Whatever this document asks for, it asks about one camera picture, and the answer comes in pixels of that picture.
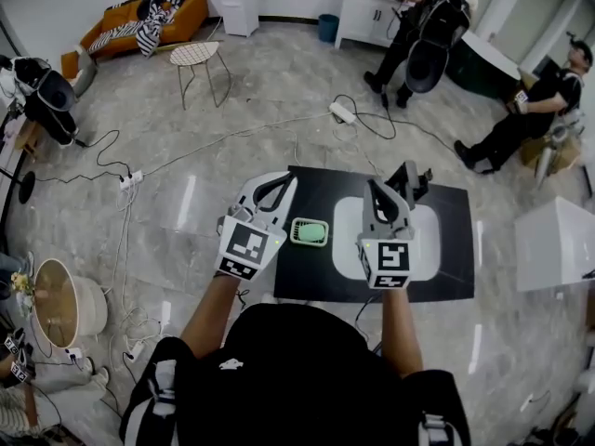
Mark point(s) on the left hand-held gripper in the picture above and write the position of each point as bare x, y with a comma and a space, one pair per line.
246, 249

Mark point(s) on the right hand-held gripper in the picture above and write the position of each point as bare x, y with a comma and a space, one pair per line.
388, 258

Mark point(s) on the pale green soap dish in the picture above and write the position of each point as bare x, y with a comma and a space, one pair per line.
294, 235

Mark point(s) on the green soap bar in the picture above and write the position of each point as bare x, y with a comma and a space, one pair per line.
311, 232

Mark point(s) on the person's right forearm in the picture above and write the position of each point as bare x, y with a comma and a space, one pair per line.
402, 332

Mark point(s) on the person's left forearm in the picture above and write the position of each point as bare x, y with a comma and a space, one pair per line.
209, 318

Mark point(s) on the black faucet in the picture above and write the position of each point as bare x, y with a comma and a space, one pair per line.
409, 177

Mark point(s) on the white sink basin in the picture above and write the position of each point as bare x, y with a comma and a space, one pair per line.
425, 244

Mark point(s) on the white power strip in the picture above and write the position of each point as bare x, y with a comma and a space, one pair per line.
131, 179
342, 112
73, 353
135, 351

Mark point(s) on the black shell backpack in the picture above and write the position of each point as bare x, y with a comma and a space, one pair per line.
58, 92
430, 63

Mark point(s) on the cardboard box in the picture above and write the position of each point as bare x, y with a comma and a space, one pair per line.
530, 151

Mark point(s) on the dark green bathtub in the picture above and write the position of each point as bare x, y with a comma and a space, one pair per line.
483, 72

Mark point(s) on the white square cabinet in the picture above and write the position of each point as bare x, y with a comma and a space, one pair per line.
553, 244

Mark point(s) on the blue waste bin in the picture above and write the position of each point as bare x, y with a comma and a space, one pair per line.
328, 28

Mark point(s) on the white water dispenser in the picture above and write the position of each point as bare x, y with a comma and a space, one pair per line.
239, 3

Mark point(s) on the person's black shirt torso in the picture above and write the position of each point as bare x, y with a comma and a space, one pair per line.
302, 388

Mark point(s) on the orange sofa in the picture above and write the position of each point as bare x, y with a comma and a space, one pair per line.
186, 14

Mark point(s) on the striped blanket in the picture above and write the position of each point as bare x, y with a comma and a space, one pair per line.
153, 21

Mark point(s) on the wooden stool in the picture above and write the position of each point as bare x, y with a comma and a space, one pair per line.
28, 142

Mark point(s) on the flower bouquet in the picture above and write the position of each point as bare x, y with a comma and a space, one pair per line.
21, 284

